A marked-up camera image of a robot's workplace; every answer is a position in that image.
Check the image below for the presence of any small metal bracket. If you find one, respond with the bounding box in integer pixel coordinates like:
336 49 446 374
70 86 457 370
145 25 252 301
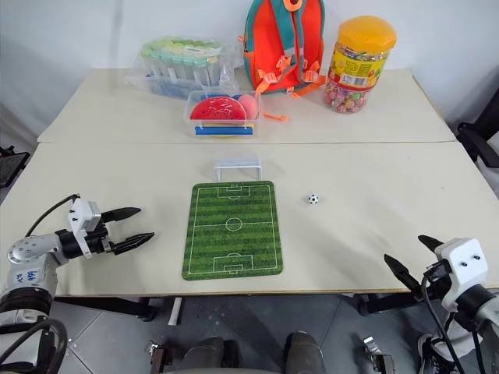
147 339 175 374
362 336 394 374

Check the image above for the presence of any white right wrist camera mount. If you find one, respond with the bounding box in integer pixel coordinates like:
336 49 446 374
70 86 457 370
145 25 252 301
434 237 490 313

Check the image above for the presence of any white table leg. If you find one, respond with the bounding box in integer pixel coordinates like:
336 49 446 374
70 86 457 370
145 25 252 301
168 297 184 326

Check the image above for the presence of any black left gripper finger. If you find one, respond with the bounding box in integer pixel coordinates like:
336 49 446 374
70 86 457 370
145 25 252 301
112 231 156 256
100 206 143 224

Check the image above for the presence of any dark rounded grey shape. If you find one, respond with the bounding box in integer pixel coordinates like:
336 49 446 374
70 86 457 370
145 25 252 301
181 336 240 374
284 330 326 374

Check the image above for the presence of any plastic bag of tubes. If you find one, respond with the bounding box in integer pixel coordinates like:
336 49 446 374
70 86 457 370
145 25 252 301
123 35 243 101

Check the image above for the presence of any red watermelon slice toy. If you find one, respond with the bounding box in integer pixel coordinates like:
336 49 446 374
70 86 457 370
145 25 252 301
189 97 247 122

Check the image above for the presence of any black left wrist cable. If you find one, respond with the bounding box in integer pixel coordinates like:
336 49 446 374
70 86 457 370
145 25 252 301
24 192 81 239

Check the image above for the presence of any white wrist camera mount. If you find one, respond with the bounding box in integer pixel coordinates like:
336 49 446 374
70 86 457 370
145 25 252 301
67 198 103 260
434 237 490 313

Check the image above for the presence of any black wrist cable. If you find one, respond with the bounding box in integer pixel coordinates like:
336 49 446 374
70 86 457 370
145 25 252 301
24 192 81 239
422 272 469 374

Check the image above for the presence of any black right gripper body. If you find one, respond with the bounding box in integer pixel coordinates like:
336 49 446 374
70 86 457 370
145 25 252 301
413 259 454 302

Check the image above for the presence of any black table leg frame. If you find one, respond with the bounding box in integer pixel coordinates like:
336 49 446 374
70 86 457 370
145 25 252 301
342 291 430 317
54 296 157 323

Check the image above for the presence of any white grey rounded casing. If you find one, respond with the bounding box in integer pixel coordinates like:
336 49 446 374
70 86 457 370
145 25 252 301
417 322 473 374

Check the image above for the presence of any small white toy goal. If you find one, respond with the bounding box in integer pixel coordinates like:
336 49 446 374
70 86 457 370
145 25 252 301
211 152 264 182

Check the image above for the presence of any black stand base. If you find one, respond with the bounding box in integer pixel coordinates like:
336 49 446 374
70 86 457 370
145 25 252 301
0 145 31 189

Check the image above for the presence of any green soccer field mat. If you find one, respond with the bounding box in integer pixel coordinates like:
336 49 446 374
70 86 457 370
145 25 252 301
180 180 285 282

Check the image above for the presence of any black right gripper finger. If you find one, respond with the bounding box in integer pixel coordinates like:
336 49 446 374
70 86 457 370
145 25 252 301
383 253 426 302
417 234 445 255

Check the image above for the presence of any clear plastic box blue latch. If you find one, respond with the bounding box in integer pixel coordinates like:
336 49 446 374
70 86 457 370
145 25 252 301
183 90 264 139

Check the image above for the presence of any orange teal backpack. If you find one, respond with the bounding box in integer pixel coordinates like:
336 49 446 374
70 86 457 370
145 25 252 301
237 0 328 123

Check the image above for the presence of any pink peach toy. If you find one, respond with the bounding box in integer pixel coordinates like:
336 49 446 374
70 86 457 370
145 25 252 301
238 94 260 118

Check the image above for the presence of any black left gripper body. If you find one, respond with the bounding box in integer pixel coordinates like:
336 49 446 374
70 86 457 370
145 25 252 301
85 221 119 256

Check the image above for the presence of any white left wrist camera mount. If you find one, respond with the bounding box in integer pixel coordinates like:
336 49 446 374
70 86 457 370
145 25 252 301
67 198 103 260

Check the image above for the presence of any candy jar yellow lid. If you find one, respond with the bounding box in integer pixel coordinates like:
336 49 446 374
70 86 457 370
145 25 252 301
324 15 398 115

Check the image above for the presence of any black office chair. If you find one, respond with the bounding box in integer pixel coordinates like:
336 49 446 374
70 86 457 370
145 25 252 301
455 90 499 169

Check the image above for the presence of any thick black cable loop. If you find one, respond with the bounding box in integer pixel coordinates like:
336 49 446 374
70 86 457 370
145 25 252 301
0 316 69 374

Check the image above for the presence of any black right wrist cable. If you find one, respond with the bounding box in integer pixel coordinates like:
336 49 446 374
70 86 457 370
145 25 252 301
422 272 469 374

